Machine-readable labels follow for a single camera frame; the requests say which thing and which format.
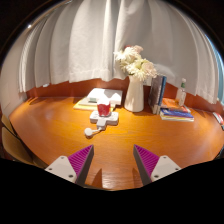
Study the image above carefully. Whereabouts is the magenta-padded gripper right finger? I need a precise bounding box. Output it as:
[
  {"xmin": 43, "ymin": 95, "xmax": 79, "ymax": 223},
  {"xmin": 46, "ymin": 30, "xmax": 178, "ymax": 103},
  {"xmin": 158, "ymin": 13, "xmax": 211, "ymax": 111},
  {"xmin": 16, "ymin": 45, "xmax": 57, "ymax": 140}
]
[{"xmin": 133, "ymin": 144, "xmax": 182, "ymax": 187}]

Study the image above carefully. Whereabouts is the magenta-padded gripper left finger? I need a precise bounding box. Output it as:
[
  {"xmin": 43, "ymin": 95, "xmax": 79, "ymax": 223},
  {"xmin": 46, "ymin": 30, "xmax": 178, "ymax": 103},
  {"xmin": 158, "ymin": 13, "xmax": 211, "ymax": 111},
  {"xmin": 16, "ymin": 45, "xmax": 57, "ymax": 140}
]
[{"xmin": 44, "ymin": 144, "xmax": 95, "ymax": 187}]

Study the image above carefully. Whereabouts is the red and white charger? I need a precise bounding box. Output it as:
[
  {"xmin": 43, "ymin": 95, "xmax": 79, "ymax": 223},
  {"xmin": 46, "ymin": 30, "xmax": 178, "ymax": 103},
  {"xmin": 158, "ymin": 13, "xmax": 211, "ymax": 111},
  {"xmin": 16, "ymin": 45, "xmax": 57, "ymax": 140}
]
[{"xmin": 96, "ymin": 99, "xmax": 112, "ymax": 118}]

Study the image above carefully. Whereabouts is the blue flat book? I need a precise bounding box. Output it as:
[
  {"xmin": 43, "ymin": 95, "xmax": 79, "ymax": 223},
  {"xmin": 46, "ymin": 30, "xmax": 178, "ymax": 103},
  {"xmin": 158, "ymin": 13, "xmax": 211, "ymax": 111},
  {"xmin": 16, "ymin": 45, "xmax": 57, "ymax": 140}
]
[{"xmin": 159, "ymin": 108, "xmax": 195, "ymax": 123}]

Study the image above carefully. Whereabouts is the tan chair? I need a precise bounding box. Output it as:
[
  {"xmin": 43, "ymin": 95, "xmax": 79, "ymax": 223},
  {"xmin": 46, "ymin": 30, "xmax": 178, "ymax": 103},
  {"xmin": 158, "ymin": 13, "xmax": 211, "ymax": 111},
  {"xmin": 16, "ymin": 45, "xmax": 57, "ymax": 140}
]
[{"xmin": 0, "ymin": 113, "xmax": 48, "ymax": 168}]

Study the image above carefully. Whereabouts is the thin yellow book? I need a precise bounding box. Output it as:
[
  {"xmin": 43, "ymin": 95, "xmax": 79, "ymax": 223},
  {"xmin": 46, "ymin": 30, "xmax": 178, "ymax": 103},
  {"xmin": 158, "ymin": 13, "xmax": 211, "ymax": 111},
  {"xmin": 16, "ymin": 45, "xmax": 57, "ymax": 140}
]
[{"xmin": 73, "ymin": 98, "xmax": 116, "ymax": 112}]

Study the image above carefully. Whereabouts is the orange flat book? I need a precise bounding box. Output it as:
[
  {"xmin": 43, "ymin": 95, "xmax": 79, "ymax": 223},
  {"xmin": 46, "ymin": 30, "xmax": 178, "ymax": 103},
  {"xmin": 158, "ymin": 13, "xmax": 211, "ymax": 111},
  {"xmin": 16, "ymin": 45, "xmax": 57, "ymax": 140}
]
[{"xmin": 160, "ymin": 97, "xmax": 192, "ymax": 114}]

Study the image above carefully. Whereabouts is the white power strip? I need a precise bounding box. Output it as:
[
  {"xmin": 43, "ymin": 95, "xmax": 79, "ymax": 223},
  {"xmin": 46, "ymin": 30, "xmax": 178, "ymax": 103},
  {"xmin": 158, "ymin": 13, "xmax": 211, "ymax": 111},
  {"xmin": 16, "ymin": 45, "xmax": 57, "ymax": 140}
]
[{"xmin": 89, "ymin": 110, "xmax": 120, "ymax": 132}]

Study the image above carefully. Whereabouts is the thin cream book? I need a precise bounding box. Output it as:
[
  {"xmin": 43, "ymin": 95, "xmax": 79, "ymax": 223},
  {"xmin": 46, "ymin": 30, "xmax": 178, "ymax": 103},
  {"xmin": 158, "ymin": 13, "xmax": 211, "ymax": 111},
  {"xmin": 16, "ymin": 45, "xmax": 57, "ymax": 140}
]
[{"xmin": 79, "ymin": 96, "xmax": 101, "ymax": 107}]

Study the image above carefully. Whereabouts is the red flat book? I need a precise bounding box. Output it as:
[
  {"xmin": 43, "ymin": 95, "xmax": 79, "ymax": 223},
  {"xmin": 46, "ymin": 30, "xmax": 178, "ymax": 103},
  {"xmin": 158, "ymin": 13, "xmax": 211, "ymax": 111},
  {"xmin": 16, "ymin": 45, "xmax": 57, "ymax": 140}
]
[{"xmin": 212, "ymin": 111, "xmax": 224, "ymax": 131}]

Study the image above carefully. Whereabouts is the clear plastic bottle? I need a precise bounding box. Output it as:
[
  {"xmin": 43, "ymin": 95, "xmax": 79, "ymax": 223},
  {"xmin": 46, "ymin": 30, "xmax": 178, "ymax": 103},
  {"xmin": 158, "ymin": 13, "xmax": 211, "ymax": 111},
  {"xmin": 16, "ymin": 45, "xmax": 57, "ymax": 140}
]
[{"xmin": 175, "ymin": 77, "xmax": 188, "ymax": 107}]

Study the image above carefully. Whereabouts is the white ceramic vase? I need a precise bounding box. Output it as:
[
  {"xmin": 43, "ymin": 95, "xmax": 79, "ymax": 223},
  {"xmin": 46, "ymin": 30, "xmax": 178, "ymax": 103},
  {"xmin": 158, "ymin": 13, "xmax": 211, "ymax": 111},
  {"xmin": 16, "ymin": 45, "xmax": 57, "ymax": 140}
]
[{"xmin": 123, "ymin": 74, "xmax": 145, "ymax": 113}]

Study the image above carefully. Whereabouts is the blue upright book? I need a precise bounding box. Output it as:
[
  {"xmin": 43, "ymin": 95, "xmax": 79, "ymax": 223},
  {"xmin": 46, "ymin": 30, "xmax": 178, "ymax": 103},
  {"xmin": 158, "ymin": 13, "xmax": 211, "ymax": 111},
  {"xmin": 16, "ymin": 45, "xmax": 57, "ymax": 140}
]
[{"xmin": 155, "ymin": 75, "xmax": 168, "ymax": 115}]

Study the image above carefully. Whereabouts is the thick white book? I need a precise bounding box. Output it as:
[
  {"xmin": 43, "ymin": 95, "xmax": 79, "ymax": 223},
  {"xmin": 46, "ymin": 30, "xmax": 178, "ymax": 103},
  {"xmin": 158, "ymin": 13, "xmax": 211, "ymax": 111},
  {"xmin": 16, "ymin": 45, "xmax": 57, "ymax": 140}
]
[{"xmin": 85, "ymin": 87, "xmax": 124, "ymax": 106}]

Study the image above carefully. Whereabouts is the white flower bouquet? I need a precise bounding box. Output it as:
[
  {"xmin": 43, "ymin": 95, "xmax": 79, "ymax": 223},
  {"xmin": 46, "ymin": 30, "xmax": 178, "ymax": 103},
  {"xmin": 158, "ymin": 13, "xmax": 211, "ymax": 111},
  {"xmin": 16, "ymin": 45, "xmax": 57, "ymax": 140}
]
[{"xmin": 113, "ymin": 44, "xmax": 158, "ymax": 83}]

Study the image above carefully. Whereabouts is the white curtain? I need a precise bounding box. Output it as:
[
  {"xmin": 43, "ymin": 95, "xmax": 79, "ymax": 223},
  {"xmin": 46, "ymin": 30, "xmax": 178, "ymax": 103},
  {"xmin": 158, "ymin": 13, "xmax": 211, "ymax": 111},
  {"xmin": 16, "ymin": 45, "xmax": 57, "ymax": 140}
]
[{"xmin": 0, "ymin": 0, "xmax": 223, "ymax": 105}]

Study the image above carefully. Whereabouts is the white power strip cable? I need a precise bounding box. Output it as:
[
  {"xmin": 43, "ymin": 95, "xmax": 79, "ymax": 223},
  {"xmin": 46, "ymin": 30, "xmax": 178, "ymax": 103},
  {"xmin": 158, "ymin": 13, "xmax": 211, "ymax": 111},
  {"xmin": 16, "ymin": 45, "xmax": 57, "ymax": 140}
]
[{"xmin": 83, "ymin": 123, "xmax": 105, "ymax": 138}]

